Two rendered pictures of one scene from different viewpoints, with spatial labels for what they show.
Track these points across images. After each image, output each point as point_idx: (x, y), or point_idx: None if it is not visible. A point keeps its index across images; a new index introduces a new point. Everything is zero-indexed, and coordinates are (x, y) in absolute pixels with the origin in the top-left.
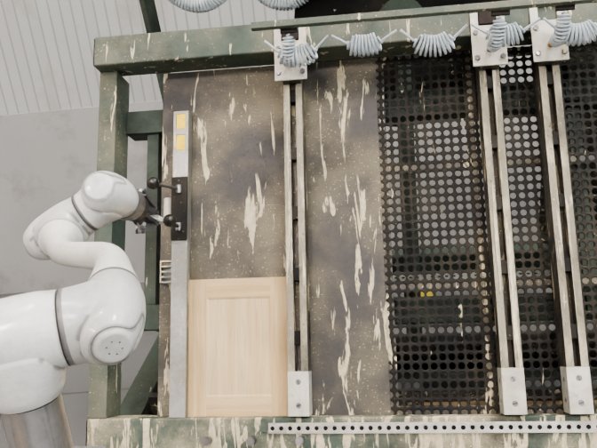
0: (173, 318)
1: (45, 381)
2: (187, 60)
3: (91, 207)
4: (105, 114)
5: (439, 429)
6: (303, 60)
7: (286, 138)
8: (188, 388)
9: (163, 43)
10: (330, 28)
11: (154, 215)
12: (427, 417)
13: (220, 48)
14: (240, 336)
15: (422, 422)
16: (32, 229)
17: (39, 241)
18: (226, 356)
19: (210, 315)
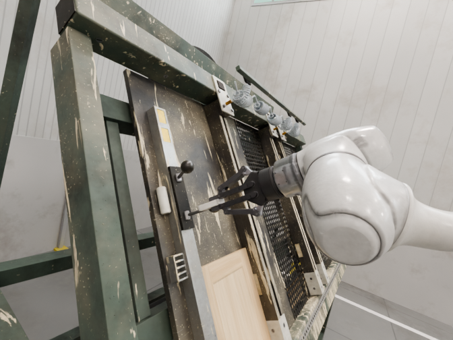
0: (203, 318)
1: None
2: (168, 67)
3: (380, 169)
4: (83, 76)
5: (315, 316)
6: (230, 104)
7: (230, 150)
8: None
9: (149, 41)
10: (232, 92)
11: (222, 199)
12: (310, 312)
13: (189, 72)
14: (238, 309)
15: (311, 316)
16: (383, 200)
17: (412, 220)
18: (236, 334)
19: (218, 299)
